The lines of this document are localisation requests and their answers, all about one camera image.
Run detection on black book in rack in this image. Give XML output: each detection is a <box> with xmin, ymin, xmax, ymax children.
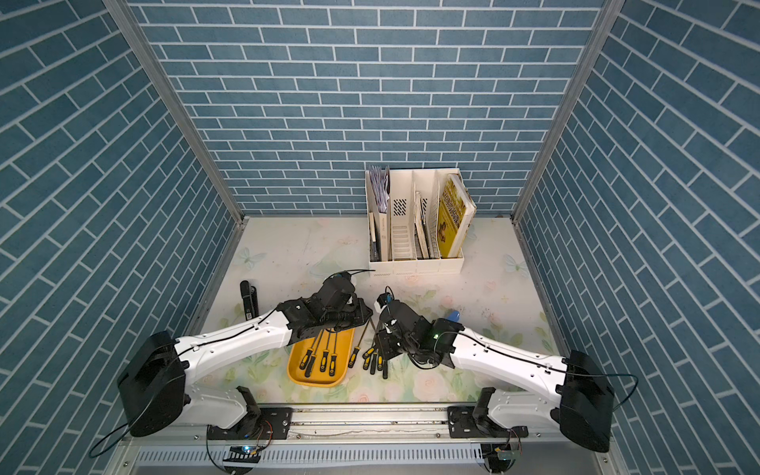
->
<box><xmin>368</xmin><ymin>213</ymin><xmax>381</xmax><ymax>262</ymax></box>

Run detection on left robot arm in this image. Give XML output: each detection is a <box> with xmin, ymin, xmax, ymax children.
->
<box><xmin>117</xmin><ymin>272</ymin><xmax>373</xmax><ymax>439</ymax></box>

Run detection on yellow plastic storage box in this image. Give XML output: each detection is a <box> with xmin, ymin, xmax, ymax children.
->
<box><xmin>287</xmin><ymin>330</ymin><xmax>354</xmax><ymax>388</ymax></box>

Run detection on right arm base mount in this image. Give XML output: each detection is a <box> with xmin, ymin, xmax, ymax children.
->
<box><xmin>446</xmin><ymin>388</ymin><xmax>562</xmax><ymax>441</ymax></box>

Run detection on yellow book in rack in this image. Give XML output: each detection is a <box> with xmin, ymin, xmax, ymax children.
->
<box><xmin>435</xmin><ymin>173</ymin><xmax>477</xmax><ymax>258</ymax></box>

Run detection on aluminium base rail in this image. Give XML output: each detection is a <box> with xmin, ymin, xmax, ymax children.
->
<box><xmin>110</xmin><ymin>404</ymin><xmax>619</xmax><ymax>474</ymax></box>

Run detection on purple patterned papers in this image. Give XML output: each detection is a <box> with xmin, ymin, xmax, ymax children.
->
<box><xmin>369</xmin><ymin>165</ymin><xmax>391</xmax><ymax>214</ymax></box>

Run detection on white file organizer rack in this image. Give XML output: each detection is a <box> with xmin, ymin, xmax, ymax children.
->
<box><xmin>365</xmin><ymin>167</ymin><xmax>464</xmax><ymax>275</ymax></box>

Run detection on black stapler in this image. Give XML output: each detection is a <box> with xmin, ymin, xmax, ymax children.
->
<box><xmin>239</xmin><ymin>280</ymin><xmax>259</xmax><ymax>321</ymax></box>

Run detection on file tool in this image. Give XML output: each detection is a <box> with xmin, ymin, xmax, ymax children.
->
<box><xmin>329</xmin><ymin>332</ymin><xmax>338</xmax><ymax>377</ymax></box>
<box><xmin>320</xmin><ymin>332</ymin><xmax>332</xmax><ymax>373</ymax></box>
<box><xmin>348</xmin><ymin>320</ymin><xmax>373</xmax><ymax>368</ymax></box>
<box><xmin>373</xmin><ymin>336</ymin><xmax>389</xmax><ymax>380</ymax></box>
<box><xmin>304</xmin><ymin>331</ymin><xmax>326</xmax><ymax>379</ymax></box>
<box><xmin>362</xmin><ymin>334</ymin><xmax>378</xmax><ymax>374</ymax></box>

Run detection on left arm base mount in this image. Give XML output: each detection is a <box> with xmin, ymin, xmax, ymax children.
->
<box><xmin>172</xmin><ymin>385</ymin><xmax>294</xmax><ymax>443</ymax></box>

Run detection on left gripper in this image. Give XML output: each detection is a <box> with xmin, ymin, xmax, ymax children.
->
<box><xmin>321</xmin><ymin>298</ymin><xmax>377</xmax><ymax>332</ymax></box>

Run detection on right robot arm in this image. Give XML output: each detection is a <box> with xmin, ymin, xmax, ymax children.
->
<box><xmin>375</xmin><ymin>292</ymin><xmax>615</xmax><ymax>453</ymax></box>

